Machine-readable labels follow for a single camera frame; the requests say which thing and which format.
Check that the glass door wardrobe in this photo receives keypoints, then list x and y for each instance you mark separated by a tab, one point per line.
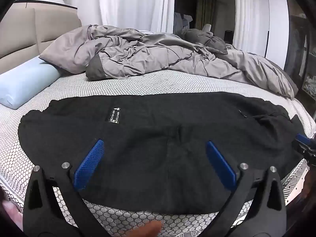
298	42

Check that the grey duvet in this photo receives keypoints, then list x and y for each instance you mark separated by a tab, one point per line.
148	56

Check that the grey chair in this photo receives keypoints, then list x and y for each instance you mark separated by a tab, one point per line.
182	21

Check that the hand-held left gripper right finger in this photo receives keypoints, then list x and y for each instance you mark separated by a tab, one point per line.
221	165

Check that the dark grey cushion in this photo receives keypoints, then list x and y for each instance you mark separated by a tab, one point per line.
209	42

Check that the person's left hand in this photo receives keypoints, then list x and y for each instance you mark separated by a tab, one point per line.
147	229

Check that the black pants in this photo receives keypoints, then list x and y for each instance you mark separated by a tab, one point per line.
160	118

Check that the white curtain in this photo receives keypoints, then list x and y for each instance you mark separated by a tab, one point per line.
249	12
135	2

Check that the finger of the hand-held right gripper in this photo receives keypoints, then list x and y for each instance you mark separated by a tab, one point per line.
303	137

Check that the light blue pillow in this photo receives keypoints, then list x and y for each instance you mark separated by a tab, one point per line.
22	84

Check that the beige padded headboard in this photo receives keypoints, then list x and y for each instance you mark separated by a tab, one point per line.
49	27

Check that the olive striped curtain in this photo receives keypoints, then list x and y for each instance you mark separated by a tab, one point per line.
206	12

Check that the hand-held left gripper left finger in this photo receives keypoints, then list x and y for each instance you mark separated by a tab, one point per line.
88	165

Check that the hexagon patterned mattress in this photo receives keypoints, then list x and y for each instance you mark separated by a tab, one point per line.
74	86

